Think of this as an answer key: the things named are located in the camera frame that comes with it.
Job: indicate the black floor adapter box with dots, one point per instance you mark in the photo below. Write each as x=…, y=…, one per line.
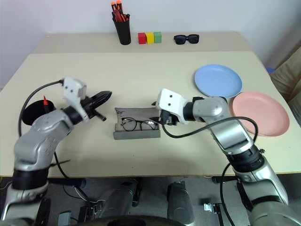
x=83, y=213

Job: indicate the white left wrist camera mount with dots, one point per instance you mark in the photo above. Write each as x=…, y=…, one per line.
x=74, y=91

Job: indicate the black round frame glasses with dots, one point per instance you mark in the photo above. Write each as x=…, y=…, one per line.
x=128, y=124

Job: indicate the green block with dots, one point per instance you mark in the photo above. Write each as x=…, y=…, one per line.
x=157, y=37

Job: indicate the dark rounded robot leg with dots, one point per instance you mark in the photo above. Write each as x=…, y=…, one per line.
x=122, y=200
x=179, y=202

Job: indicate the yellow block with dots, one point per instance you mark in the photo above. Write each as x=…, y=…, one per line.
x=150, y=38

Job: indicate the grey open glasses case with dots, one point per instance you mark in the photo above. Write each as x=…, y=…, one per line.
x=136, y=134

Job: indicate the dark robot torso rim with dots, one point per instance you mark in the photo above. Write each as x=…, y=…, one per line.
x=141, y=222

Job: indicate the tall black pen cup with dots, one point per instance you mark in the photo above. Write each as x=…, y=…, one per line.
x=124, y=33

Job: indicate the small blue object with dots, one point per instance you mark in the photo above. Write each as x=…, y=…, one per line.
x=270, y=70

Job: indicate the orange black marker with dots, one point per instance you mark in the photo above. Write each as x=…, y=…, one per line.
x=45, y=103

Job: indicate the pink plate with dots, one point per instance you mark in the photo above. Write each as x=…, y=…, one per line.
x=261, y=115

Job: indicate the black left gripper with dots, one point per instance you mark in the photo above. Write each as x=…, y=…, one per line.
x=90, y=108

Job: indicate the orange capped upright marker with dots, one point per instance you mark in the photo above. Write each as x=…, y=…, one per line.
x=113, y=7
x=119, y=5

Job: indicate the black table crossbar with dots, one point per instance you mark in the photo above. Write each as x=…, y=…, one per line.
x=68, y=182

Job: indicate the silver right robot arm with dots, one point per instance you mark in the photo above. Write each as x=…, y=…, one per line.
x=232, y=136

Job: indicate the wide black cup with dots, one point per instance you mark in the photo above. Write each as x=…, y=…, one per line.
x=33, y=113

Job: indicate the black sunglasses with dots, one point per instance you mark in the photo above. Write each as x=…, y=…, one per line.
x=180, y=39

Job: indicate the orange leaning marker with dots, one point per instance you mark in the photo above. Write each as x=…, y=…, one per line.
x=121, y=17

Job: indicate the grey floor adapter box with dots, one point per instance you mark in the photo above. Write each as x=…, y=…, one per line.
x=64, y=217

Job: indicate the grey upholstered seat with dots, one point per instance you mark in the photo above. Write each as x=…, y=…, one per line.
x=289, y=73

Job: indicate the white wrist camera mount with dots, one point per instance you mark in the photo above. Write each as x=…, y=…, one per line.
x=170, y=106
x=74, y=91

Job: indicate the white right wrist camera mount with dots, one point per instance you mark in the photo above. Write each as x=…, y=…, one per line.
x=170, y=106

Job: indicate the black zip tie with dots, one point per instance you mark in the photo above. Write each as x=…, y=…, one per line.
x=62, y=162

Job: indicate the metal floor bracket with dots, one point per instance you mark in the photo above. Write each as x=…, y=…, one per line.
x=210, y=207

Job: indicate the blue plate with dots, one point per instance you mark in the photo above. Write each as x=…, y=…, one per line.
x=217, y=81

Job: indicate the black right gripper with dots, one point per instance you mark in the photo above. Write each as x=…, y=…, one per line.
x=168, y=118

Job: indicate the red block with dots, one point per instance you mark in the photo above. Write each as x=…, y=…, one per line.
x=142, y=38

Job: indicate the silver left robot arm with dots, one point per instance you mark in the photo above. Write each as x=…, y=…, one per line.
x=42, y=139

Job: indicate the black tipped leaning marker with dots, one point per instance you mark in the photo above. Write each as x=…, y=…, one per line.
x=128, y=16

